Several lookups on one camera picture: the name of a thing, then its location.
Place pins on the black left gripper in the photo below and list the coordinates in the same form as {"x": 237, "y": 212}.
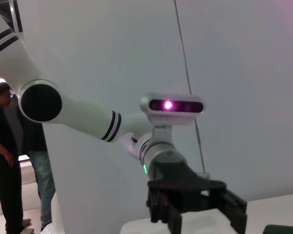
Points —
{"x": 178, "y": 185}

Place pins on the green glasses case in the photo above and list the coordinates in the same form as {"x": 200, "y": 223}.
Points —
{"x": 283, "y": 230}

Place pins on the person in blue jeans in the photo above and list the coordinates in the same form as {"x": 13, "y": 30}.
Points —
{"x": 42, "y": 170}

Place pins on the person in black clothes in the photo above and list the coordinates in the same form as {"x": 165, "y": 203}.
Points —
{"x": 2, "y": 151}

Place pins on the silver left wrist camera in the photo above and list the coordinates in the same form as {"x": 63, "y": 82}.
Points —
{"x": 175, "y": 106}

